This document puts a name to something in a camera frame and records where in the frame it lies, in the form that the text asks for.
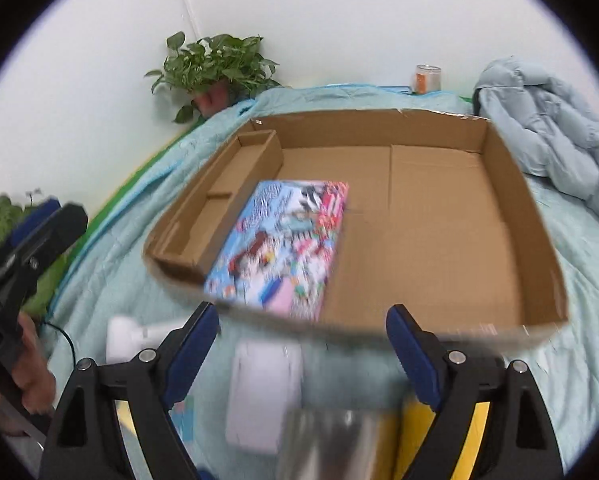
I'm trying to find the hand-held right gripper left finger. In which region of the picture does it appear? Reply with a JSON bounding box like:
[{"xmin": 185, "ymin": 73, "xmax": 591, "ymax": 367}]
[{"xmin": 40, "ymin": 301, "xmax": 221, "ymax": 480}]

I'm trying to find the green mat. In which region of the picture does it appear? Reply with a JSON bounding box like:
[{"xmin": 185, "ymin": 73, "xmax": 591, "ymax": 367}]
[{"xmin": 30, "ymin": 125, "xmax": 205, "ymax": 313}]

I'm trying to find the colourful printed toy box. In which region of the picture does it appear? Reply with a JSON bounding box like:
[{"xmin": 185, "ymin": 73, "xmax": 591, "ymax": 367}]
[{"xmin": 204, "ymin": 180, "xmax": 350, "ymax": 322}]

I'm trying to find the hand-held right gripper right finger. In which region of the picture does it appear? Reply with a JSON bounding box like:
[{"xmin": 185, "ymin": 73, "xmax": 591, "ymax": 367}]
[{"xmin": 385, "ymin": 304, "xmax": 565, "ymax": 480}]

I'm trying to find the silver metal cylinder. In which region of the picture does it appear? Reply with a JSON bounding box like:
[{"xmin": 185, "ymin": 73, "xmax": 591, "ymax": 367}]
[{"xmin": 277, "ymin": 407, "xmax": 396, "ymax": 480}]

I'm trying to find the black cable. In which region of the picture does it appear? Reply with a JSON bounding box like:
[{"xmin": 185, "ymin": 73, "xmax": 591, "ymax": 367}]
[{"xmin": 42, "ymin": 320, "xmax": 78, "ymax": 377}]

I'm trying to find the pastel colour block toy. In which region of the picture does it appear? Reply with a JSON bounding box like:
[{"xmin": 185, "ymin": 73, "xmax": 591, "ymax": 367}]
[{"xmin": 172, "ymin": 395, "xmax": 198, "ymax": 443}]

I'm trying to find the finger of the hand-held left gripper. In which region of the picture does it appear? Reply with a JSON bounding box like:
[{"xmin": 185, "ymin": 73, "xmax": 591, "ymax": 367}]
[
  {"xmin": 10, "ymin": 203, "xmax": 89, "ymax": 281},
  {"xmin": 7, "ymin": 198, "xmax": 63, "ymax": 252}
]

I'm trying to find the shallow cardboard box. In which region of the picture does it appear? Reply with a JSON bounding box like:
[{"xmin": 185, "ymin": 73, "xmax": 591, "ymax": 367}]
[{"xmin": 143, "ymin": 108, "xmax": 570, "ymax": 350}]

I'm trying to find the light teal quilt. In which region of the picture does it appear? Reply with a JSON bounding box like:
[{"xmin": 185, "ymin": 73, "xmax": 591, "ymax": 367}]
[{"xmin": 44, "ymin": 82, "xmax": 599, "ymax": 480}]

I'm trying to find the light blue puffy jacket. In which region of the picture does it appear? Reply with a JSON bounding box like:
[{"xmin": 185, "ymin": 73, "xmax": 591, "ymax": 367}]
[{"xmin": 473, "ymin": 58, "xmax": 599, "ymax": 231}]

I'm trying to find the person's left hand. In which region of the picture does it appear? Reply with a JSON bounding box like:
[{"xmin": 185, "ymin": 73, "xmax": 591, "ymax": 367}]
[{"xmin": 0, "ymin": 312, "xmax": 58, "ymax": 417}]

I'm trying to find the white rectangular box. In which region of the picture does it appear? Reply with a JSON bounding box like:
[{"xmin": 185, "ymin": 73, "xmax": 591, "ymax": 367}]
[{"xmin": 226, "ymin": 342, "xmax": 304, "ymax": 453}]

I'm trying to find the small orange label jar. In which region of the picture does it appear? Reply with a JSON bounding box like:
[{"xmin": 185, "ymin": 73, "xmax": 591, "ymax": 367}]
[{"xmin": 410, "ymin": 64, "xmax": 443, "ymax": 95}]

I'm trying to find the potted green leafy plant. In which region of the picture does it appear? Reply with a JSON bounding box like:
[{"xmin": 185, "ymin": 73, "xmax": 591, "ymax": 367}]
[{"xmin": 146, "ymin": 31, "xmax": 283, "ymax": 124}]

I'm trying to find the yellow canister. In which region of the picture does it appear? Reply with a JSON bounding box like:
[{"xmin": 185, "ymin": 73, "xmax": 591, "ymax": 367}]
[{"xmin": 394, "ymin": 394, "xmax": 491, "ymax": 480}]

